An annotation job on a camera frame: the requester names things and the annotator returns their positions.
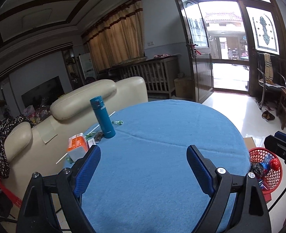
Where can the orange white medicine box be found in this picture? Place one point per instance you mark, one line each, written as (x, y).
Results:
(77, 147)

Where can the pair of dark slippers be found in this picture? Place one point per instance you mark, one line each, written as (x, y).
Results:
(267, 116)

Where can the cardboard box on floor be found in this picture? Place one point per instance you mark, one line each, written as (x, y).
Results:
(249, 142)

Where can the black plastic bag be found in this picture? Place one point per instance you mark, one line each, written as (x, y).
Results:
(257, 168)

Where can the green candy wrapper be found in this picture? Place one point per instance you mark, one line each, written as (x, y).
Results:
(117, 122)

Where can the black metal armchair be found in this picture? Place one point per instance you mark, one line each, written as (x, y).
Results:
(279, 67)

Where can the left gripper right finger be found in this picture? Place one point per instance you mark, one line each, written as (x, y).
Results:
(203, 170)

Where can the cream leather sofa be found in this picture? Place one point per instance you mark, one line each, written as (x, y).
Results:
(70, 114)

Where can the black television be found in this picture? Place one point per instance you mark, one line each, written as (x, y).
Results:
(45, 93)

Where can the red plastic mesh basket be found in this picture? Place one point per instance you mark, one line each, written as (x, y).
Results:
(271, 179)

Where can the blue table cloth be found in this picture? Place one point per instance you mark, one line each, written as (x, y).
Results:
(143, 182)

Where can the striped scarf on chair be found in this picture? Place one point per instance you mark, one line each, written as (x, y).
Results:
(268, 72)

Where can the teal thermos bottle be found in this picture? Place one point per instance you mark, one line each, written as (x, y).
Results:
(102, 116)

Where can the brown open door leaf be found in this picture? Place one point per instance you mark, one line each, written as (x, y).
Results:
(197, 44)

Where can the cardboard box by door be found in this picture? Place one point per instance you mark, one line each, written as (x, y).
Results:
(184, 87)

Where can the small white box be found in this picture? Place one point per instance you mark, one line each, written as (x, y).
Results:
(91, 142)

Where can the wooden baby crib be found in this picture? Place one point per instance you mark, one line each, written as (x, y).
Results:
(158, 73)

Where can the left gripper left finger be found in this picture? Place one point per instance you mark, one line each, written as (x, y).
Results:
(83, 170)

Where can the red plastic bag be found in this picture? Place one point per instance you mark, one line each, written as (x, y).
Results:
(274, 164)

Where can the tan window curtain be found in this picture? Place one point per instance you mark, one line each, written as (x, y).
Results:
(117, 37)

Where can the black white patterned garment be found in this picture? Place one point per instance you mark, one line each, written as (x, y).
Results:
(15, 135)

